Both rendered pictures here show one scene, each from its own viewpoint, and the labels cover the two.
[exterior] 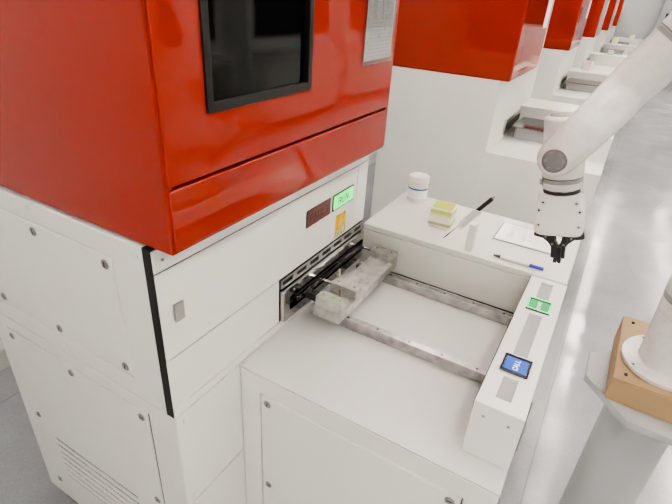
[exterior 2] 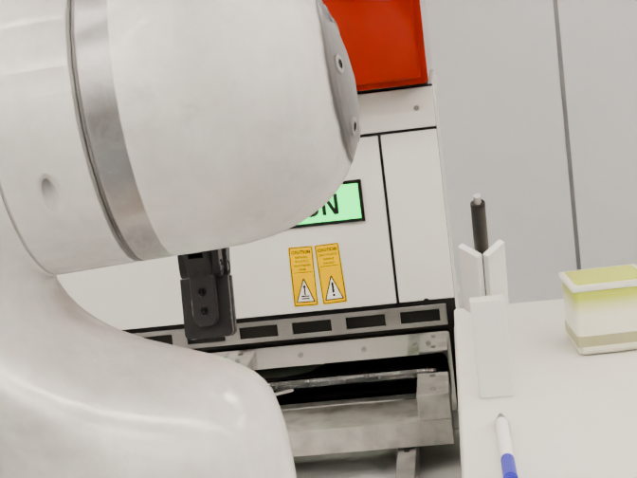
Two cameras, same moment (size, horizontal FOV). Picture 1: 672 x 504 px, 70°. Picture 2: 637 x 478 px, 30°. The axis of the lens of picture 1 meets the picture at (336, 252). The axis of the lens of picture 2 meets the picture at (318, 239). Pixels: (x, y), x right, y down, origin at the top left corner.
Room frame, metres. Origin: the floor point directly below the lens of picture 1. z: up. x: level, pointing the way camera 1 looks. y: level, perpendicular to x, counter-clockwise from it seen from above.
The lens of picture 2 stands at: (0.79, -1.26, 1.27)
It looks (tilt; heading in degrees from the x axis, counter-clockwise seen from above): 9 degrees down; 68
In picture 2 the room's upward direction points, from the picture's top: 7 degrees counter-clockwise
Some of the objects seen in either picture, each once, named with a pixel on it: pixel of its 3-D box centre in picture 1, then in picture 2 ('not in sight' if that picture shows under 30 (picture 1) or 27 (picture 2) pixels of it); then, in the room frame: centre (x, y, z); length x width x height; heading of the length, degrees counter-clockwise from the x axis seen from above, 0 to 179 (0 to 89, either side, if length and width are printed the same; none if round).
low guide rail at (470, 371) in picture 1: (392, 339); not in sight; (0.99, -0.16, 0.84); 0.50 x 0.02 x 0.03; 61
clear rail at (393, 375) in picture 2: (331, 269); (276, 386); (1.22, 0.01, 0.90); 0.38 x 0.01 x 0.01; 151
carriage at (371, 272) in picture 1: (358, 284); (285, 433); (1.19, -0.07, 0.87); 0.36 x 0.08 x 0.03; 151
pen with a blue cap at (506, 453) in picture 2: (518, 261); (504, 444); (1.21, -0.52, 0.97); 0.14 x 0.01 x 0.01; 61
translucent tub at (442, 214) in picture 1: (442, 214); (607, 308); (1.44, -0.34, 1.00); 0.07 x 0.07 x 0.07; 65
